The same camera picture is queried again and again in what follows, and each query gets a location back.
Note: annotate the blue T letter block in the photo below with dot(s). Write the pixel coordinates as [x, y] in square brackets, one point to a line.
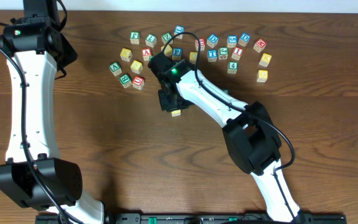
[212, 55]

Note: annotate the red u block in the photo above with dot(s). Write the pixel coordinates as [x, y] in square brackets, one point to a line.
[138, 82]
[200, 44]

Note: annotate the yellow S block upper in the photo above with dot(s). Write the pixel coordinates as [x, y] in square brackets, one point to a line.
[167, 50]

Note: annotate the red U block lower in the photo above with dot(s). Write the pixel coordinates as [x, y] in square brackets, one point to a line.
[138, 82]

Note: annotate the red U block upper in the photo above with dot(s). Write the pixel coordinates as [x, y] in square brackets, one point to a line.
[200, 44]

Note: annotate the green V letter block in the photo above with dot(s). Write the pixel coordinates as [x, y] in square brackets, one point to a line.
[115, 68]

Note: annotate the yellow C letter block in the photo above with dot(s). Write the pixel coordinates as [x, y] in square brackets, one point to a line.
[176, 113]

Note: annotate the red A letter block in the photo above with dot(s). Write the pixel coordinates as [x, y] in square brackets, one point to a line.
[146, 54]

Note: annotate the green 4 number block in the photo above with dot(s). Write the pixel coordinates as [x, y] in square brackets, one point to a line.
[232, 67]

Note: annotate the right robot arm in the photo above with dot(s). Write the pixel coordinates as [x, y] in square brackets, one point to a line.
[252, 141]

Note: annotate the blue d block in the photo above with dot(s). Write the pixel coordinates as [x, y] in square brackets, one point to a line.
[212, 40]
[244, 39]

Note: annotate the blue D block left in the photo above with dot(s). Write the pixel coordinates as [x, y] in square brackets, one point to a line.
[212, 40]

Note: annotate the yellow O block upper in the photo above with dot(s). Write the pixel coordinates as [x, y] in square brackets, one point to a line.
[193, 57]

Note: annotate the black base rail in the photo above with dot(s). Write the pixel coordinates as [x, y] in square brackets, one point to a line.
[257, 218]

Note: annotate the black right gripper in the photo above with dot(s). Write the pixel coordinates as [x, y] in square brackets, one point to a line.
[169, 101]

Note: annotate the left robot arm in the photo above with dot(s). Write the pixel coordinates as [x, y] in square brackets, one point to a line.
[34, 175]

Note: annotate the blue D block right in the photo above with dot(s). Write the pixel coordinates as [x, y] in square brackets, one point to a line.
[244, 39]

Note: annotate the red I letter block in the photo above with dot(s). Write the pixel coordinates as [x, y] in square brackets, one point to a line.
[237, 53]

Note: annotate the yellow G letter block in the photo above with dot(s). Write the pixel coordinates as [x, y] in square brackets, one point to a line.
[262, 76]

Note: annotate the yellow s block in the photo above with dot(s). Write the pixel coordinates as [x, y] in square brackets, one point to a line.
[167, 50]
[136, 67]

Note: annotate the blue L block top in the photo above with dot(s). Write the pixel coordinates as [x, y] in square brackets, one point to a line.
[178, 30]

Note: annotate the green J block right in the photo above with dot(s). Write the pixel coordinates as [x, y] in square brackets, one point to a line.
[223, 53]

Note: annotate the red E block upper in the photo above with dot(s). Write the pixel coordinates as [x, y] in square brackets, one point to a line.
[259, 45]

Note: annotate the blue P letter block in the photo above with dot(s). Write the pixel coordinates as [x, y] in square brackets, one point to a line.
[176, 54]

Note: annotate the green Z letter block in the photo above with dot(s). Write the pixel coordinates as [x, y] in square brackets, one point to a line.
[166, 38]

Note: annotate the green B letter block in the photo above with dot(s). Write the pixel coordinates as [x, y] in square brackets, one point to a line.
[125, 80]

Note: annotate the blue 5 number block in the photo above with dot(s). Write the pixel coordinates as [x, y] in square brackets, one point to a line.
[231, 41]

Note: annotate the green J letter block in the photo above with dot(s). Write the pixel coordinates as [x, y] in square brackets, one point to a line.
[135, 37]

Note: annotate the yellow K block right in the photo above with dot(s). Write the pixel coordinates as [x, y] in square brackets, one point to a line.
[265, 60]

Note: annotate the yellow K letter block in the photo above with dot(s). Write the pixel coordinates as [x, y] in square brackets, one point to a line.
[126, 54]

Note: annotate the yellow S block lower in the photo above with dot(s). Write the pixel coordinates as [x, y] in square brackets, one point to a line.
[136, 67]

